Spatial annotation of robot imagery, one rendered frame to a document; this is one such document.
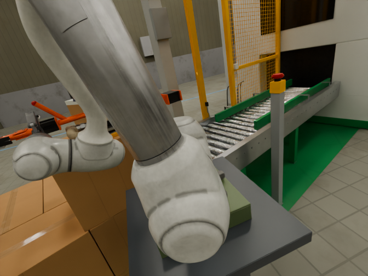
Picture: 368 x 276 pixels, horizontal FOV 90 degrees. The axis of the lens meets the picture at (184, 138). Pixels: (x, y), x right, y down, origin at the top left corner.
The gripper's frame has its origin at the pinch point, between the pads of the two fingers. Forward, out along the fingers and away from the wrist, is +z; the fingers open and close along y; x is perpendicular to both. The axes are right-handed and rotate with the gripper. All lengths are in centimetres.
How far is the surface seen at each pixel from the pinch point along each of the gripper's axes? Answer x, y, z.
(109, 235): 5, 62, -6
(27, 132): -6.8, -0.3, 10.3
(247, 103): 186, 46, 46
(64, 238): -13, 53, -1
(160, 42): 127, -37, 115
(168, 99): 53, 0, -17
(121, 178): 21.3, 33.7, -5.2
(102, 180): 12.8, 30.4, -5.1
